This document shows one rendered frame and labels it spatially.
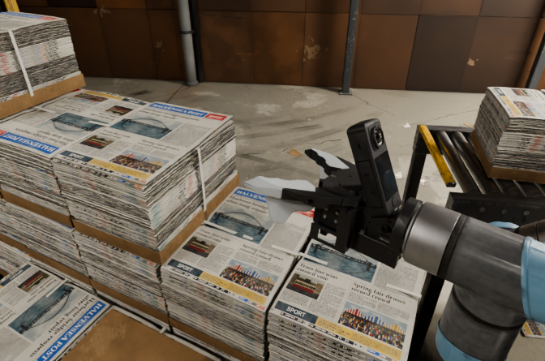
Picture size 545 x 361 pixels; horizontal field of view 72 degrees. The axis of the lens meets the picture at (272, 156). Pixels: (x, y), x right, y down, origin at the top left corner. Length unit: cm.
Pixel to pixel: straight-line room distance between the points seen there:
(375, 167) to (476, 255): 13
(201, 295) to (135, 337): 27
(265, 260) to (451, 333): 54
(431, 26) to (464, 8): 33
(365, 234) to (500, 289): 15
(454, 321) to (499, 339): 4
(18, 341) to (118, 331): 26
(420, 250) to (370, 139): 13
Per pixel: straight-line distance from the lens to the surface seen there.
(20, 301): 138
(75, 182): 100
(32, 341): 126
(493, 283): 44
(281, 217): 49
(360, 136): 44
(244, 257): 96
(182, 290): 98
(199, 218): 104
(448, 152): 159
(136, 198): 86
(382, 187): 45
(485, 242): 44
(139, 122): 110
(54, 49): 138
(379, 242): 48
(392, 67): 441
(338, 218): 47
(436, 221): 44
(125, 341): 116
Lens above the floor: 152
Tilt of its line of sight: 31 degrees down
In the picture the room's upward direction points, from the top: straight up
